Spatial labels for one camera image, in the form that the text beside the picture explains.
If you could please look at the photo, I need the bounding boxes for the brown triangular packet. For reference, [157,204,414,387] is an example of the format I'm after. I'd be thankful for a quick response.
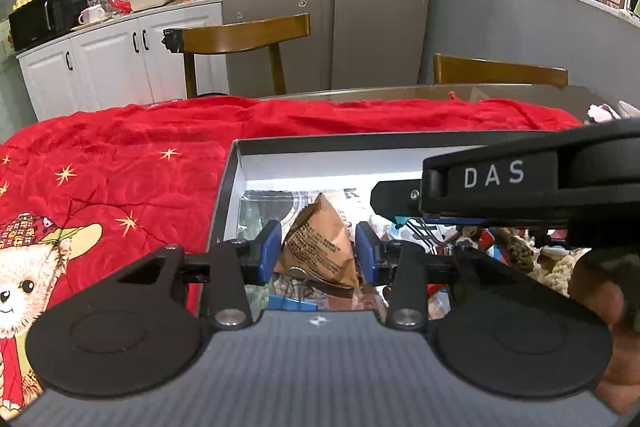
[272,191,363,291]

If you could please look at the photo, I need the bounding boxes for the white mug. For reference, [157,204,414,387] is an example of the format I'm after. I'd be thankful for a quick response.
[77,5,107,26]

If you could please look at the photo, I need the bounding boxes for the red printed blanket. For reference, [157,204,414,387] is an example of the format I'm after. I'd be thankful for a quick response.
[0,96,585,409]

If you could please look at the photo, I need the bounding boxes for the pink cloth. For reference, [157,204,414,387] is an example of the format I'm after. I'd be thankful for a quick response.
[586,100,640,124]

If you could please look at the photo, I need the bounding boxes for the white cabinet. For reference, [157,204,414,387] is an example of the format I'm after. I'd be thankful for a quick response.
[16,0,230,124]

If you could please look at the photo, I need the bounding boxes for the cream scrunchie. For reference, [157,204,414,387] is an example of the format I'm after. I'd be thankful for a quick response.
[494,226,577,297]

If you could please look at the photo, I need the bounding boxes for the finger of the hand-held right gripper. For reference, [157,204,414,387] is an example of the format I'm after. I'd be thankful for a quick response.
[369,179,427,229]

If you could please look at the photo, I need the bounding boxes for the wooden chair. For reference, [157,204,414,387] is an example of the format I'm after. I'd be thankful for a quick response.
[162,12,312,100]
[432,53,570,87]

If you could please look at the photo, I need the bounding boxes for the black cardboard box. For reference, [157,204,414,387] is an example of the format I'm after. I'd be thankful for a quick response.
[199,126,640,324]

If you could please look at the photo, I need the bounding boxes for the person's right hand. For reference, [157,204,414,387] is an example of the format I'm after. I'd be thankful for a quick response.
[569,256,640,416]

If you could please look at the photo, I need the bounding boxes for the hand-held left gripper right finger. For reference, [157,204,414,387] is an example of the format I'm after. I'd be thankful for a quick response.
[354,221,507,331]

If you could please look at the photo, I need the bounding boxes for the black microwave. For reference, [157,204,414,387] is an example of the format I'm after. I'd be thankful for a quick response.
[8,0,89,52]

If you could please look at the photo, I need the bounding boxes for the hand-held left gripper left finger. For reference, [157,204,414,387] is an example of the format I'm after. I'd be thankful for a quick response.
[117,220,283,331]

